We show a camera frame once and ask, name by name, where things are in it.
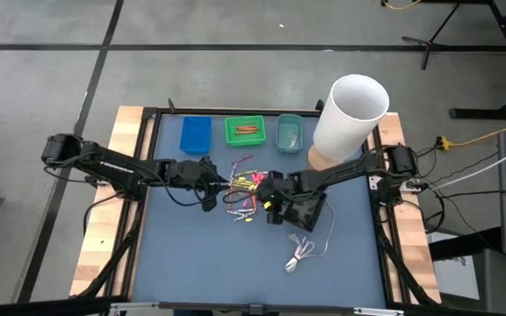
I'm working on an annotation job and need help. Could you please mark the blue plastic basket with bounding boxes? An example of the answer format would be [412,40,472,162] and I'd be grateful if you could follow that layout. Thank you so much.
[179,115,213,155]

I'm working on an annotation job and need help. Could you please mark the black floor stand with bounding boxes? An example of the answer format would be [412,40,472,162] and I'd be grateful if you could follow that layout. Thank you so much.
[449,0,506,120]

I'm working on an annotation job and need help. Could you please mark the black tripod stand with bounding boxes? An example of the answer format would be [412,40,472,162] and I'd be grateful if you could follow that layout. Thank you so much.
[401,0,506,71]

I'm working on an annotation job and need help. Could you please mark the yellow extension cord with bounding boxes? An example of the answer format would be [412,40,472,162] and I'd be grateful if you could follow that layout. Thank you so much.
[437,117,506,149]

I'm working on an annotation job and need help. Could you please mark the green plastic basket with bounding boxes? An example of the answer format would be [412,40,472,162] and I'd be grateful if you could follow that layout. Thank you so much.
[224,114,267,147]

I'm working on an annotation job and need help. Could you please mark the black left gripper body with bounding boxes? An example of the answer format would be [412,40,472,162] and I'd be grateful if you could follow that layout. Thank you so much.
[176,155,220,212]

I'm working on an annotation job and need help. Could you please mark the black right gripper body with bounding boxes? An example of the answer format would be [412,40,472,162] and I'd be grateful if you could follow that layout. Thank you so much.
[266,171,302,224]

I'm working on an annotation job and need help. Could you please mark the white cable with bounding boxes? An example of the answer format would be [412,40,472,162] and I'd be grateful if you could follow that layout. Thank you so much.
[428,138,506,192]

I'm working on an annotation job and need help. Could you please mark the clear white lamp cord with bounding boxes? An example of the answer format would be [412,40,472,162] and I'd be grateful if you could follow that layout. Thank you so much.
[284,199,336,274]

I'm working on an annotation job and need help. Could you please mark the white lamp shade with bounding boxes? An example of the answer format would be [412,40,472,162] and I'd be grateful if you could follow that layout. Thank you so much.
[307,73,390,172]

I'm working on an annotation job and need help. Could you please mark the teal plastic basket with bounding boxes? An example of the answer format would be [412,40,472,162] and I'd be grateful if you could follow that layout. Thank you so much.
[275,113,305,154]

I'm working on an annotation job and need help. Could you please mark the black plastic basket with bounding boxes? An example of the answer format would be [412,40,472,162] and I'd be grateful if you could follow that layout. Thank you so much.
[281,190,328,233]

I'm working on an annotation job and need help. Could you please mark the black aluminium table frame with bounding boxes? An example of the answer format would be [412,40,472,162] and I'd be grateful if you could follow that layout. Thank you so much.
[103,98,412,316]

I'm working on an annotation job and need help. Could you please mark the wooden table side board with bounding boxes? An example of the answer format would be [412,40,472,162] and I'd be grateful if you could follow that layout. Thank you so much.
[69,104,157,298]
[366,111,442,304]

